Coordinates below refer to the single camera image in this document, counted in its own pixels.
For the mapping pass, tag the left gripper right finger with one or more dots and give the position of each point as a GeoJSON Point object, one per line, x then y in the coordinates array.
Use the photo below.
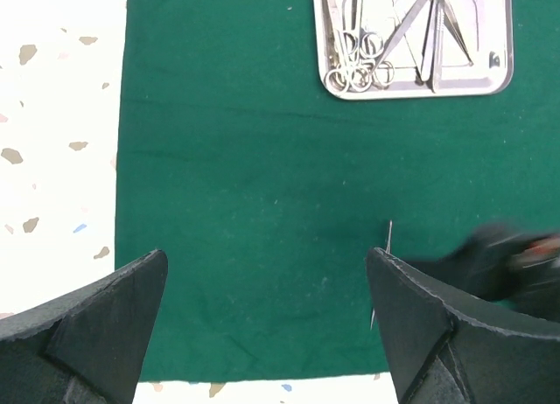
{"type": "Point", "coordinates": [446, 346]}

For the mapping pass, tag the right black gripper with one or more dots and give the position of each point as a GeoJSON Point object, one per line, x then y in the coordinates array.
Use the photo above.
{"type": "Point", "coordinates": [498, 263]}

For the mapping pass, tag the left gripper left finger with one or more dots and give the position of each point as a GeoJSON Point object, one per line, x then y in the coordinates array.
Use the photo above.
{"type": "Point", "coordinates": [87, 346]}

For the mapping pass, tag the thin steel tweezers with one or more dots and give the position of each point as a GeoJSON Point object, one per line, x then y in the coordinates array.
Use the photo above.
{"type": "Point", "coordinates": [445, 14]}
{"type": "Point", "coordinates": [387, 250]}

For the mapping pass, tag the dark green surgical cloth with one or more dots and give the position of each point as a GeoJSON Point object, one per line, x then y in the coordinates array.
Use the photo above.
{"type": "Point", "coordinates": [266, 192]}

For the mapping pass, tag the stainless steel instrument tray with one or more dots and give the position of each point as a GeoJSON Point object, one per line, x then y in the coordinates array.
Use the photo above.
{"type": "Point", "coordinates": [486, 26]}

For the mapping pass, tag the steel scalpel handle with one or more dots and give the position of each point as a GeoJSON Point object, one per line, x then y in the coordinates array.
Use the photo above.
{"type": "Point", "coordinates": [431, 65]}

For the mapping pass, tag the steel ring-handled scissors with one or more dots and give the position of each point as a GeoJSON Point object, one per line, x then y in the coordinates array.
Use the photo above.
{"type": "Point", "coordinates": [347, 72]}

